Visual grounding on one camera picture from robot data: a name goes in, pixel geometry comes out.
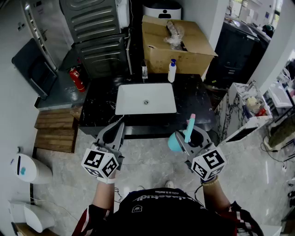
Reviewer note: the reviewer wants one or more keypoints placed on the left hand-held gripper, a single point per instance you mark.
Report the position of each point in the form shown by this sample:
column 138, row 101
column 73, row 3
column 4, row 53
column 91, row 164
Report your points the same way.
column 94, row 161

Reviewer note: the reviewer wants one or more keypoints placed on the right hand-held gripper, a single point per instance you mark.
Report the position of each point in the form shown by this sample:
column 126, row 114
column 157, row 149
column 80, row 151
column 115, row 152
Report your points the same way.
column 208, row 163

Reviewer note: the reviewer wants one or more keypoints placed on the person's right forearm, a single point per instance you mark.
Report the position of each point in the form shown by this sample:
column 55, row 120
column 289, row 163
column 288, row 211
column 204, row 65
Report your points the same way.
column 214, row 196

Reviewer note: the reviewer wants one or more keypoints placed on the person's left forearm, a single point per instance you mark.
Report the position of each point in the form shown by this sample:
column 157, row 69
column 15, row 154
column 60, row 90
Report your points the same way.
column 103, row 196

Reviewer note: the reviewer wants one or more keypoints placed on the white pump bottle blue cap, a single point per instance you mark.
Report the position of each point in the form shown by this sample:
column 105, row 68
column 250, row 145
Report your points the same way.
column 171, row 72

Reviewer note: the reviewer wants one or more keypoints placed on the black marble vanity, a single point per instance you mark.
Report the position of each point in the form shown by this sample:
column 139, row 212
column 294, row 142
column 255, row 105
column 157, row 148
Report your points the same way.
column 99, row 101

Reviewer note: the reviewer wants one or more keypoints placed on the white wristband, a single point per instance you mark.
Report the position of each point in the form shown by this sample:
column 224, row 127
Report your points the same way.
column 108, row 181

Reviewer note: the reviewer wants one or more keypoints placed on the white marble cabinet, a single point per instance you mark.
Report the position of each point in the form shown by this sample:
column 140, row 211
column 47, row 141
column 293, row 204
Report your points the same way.
column 230, row 110

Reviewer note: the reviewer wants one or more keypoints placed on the person's white shoe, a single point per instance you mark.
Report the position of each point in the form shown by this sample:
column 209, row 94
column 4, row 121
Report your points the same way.
column 169, row 184

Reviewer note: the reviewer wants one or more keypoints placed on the wooden slatted step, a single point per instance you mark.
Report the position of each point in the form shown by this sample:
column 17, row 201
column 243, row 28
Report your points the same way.
column 55, row 131

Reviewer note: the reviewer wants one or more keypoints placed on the white rectangular sink basin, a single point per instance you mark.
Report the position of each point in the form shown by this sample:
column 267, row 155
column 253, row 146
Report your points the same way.
column 145, row 92

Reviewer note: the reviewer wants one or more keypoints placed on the red fire extinguisher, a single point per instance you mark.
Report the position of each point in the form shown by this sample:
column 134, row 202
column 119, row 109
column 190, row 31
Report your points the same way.
column 77, row 79

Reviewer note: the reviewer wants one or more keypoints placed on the grey stone platform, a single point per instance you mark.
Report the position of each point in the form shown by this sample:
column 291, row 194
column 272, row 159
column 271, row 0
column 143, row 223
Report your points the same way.
column 60, row 92

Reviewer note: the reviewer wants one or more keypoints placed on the chrome faucet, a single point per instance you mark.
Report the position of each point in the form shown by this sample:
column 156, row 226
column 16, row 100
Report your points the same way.
column 144, row 68

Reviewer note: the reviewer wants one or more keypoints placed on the person's black shirt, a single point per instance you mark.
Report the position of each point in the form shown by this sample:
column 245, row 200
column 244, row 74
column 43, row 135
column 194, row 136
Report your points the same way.
column 172, row 214

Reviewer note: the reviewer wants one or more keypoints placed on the grey ribbed machine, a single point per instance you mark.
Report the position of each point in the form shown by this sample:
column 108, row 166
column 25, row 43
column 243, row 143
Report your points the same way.
column 103, row 57
column 92, row 18

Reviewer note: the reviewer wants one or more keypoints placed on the white cylindrical bin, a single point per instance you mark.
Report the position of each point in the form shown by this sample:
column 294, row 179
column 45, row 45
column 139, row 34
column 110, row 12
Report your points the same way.
column 32, row 169

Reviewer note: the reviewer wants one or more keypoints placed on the cardboard box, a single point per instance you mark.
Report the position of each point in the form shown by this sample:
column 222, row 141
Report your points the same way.
column 161, row 60

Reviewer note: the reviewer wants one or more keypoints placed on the green fuzzy mat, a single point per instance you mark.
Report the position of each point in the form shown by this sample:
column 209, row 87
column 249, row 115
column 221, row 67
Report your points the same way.
column 282, row 133

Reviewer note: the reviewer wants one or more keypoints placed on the black cabinet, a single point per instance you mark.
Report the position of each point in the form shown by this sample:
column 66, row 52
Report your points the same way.
column 239, row 50

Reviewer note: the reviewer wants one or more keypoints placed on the dark grey panel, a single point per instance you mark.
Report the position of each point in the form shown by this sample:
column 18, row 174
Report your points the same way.
column 34, row 66

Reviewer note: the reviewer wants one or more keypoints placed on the clear plastic wrap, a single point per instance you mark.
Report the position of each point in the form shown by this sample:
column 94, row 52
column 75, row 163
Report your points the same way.
column 174, row 34

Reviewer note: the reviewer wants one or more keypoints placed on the white curved device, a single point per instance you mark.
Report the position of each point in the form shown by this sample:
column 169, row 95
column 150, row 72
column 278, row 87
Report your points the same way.
column 34, row 216

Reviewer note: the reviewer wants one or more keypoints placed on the grey door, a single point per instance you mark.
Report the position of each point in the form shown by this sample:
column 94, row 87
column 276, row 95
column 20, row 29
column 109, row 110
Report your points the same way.
column 50, row 27

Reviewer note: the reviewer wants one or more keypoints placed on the white round appliance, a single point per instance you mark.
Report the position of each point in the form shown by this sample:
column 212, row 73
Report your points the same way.
column 161, row 9

